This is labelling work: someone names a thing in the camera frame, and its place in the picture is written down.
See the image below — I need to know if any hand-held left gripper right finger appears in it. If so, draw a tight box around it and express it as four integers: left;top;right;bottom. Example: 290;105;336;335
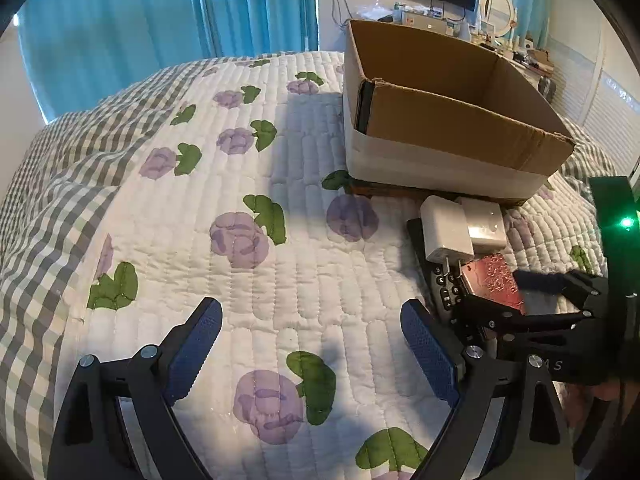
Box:
400;298;576;480

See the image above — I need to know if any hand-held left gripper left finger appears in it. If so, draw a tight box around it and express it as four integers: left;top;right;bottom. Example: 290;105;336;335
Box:
49;297;224;480

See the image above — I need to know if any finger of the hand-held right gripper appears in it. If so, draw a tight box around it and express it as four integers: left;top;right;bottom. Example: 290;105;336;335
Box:
513;269;610;312
450;294;596;348

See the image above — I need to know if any red patterned card box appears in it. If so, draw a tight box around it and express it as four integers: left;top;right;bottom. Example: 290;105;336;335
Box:
459;254;527;317

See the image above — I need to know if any black remote control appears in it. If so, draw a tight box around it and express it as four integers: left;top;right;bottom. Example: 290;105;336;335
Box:
406;217;468;327

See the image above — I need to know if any white square power adapter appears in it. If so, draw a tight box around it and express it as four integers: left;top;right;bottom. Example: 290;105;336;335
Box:
457;197;507;255

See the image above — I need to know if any white plug charger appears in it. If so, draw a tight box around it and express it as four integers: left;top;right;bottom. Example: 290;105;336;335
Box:
419;195;476;275

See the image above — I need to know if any cardboard box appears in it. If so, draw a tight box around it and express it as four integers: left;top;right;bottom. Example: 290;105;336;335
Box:
342;19;577;200

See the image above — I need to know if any floral quilted blanket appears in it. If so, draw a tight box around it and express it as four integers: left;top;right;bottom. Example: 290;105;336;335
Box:
0;50;621;480

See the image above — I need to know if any white slatted panel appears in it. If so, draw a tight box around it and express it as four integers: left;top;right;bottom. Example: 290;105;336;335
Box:
549;45;640;173

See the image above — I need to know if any cluttered dresser top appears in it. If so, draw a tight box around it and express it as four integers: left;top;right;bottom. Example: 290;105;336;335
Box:
356;0;557;80

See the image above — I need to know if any white oval table mirror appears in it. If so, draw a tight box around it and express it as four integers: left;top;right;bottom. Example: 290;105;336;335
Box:
478;0;518;40

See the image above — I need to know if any wide blue curtain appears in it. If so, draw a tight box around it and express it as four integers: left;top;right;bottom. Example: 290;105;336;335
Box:
17;0;320;122

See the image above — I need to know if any hanging wall cable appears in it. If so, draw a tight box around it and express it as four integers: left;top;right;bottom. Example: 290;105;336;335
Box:
330;0;353;30

